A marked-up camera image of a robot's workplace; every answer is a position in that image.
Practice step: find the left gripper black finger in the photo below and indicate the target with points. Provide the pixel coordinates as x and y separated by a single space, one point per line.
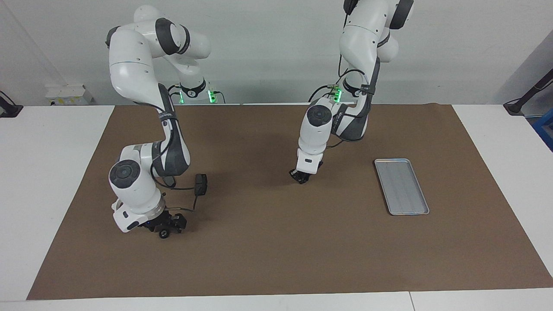
304 179
293 174

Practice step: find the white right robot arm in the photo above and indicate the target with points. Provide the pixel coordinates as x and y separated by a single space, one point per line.
129 65

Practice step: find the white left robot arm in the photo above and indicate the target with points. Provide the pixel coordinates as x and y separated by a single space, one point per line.
358 34

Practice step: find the silver metal tray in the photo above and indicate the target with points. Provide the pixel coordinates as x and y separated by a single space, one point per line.
402 185

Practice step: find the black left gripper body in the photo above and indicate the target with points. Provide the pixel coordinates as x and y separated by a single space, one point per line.
312 172

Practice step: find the brown table mat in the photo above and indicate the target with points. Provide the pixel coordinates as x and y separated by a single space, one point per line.
276 250

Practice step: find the white box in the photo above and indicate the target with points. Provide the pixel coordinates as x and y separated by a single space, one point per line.
69 95

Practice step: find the black clamp mount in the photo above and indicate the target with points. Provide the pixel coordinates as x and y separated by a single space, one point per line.
8 110

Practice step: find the rectangular dark brake pad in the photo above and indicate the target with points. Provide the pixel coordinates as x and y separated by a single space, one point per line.
201 183

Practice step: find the black angled stand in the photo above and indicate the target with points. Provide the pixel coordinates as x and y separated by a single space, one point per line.
525 97

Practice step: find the blue crate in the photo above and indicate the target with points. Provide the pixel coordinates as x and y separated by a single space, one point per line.
545 127

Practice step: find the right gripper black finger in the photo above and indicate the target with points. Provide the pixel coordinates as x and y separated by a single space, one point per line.
155 229
172 229

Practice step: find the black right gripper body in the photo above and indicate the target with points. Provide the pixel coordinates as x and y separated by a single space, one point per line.
175 219

